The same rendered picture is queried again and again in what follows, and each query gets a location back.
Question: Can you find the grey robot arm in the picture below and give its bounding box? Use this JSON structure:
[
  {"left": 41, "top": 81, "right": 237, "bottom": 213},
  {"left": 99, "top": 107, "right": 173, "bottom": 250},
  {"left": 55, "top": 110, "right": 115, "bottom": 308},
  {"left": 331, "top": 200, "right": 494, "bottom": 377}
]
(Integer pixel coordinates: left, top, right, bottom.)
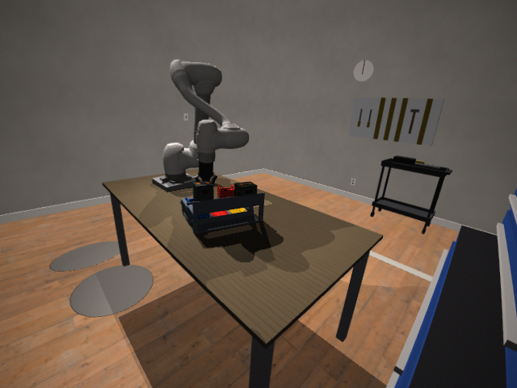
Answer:
[{"left": 160, "top": 60, "right": 249, "bottom": 184}]

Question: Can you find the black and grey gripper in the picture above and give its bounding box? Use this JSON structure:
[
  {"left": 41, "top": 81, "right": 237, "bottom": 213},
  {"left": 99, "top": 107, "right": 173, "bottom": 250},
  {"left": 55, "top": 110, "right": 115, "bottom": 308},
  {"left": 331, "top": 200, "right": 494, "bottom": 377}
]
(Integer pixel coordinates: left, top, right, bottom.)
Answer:
[{"left": 194, "top": 162, "right": 217, "bottom": 185}]

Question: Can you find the dark grey metal shelf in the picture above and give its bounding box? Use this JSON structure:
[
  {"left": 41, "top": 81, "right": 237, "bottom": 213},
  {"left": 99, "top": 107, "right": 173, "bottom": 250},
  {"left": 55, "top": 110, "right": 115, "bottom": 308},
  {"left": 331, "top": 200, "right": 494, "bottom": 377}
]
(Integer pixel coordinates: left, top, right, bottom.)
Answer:
[{"left": 180, "top": 193, "right": 265, "bottom": 234}]

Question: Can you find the red bin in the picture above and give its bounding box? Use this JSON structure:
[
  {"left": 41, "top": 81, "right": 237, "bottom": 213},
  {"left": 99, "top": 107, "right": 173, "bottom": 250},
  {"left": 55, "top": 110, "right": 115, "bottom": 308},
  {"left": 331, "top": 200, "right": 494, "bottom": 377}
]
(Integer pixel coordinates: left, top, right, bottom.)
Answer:
[{"left": 217, "top": 185, "right": 234, "bottom": 198}]

